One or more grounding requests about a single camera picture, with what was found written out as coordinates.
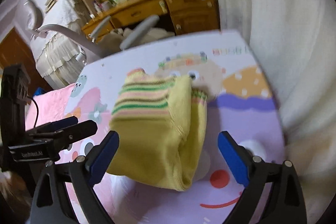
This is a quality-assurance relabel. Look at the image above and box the yellow knit cardigan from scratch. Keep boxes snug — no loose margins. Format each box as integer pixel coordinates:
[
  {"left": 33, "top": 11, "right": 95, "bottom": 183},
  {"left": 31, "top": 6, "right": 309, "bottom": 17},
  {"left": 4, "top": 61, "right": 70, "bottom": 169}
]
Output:
[{"left": 106, "top": 69, "right": 207, "bottom": 192}]

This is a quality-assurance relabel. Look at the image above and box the pink plush blanket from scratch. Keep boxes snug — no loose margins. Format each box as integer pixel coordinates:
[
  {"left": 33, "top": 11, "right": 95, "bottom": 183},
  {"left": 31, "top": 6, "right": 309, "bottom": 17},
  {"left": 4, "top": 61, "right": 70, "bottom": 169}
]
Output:
[{"left": 34, "top": 84, "right": 75, "bottom": 126}]

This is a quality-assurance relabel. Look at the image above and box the grey office chair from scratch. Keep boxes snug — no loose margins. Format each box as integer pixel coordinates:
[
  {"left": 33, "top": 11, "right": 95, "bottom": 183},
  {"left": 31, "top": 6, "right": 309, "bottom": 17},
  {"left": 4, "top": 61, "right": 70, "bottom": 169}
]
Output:
[{"left": 24, "top": 0, "right": 174, "bottom": 62}]

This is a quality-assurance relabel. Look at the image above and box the wooden desk with drawers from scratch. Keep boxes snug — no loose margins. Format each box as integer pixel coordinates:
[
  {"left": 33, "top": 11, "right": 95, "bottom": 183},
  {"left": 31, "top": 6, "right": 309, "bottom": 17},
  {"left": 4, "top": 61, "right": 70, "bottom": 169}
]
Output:
[{"left": 82, "top": 0, "right": 221, "bottom": 39}]

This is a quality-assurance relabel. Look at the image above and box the white floral curtain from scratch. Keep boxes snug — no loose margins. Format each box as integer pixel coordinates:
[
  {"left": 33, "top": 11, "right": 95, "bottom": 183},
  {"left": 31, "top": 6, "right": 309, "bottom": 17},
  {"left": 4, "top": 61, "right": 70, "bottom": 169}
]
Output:
[{"left": 218, "top": 0, "right": 335, "bottom": 222}]

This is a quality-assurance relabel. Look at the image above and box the black cable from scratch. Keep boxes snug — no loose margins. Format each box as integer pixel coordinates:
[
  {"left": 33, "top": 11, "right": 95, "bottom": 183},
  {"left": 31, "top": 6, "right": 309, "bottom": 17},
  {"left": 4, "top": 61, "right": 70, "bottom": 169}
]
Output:
[{"left": 26, "top": 96, "right": 40, "bottom": 130}]

